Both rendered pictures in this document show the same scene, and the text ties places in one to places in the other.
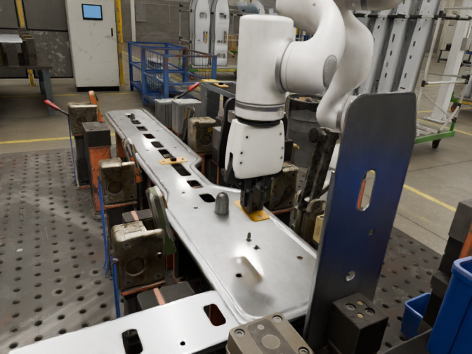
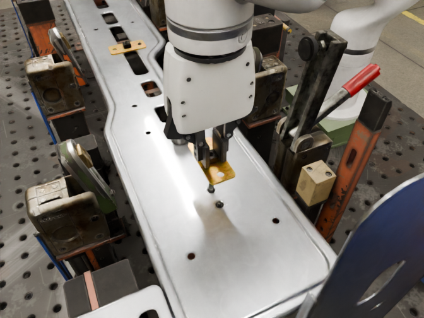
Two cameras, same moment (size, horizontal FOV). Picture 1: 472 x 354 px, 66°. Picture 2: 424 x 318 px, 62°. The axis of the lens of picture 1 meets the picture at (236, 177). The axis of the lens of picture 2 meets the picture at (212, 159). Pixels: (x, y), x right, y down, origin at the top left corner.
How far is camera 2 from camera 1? 0.29 m
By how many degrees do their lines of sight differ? 24
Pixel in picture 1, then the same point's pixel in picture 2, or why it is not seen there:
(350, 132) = (361, 248)
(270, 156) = (232, 99)
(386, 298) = not seen: hidden behind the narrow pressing
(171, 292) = (106, 279)
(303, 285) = (274, 272)
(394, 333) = not seen: hidden behind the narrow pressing
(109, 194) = (47, 105)
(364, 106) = (412, 198)
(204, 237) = (153, 186)
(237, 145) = (174, 91)
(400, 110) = not seen: outside the picture
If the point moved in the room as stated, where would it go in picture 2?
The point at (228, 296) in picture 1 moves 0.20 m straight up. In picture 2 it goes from (174, 294) to (155, 194)
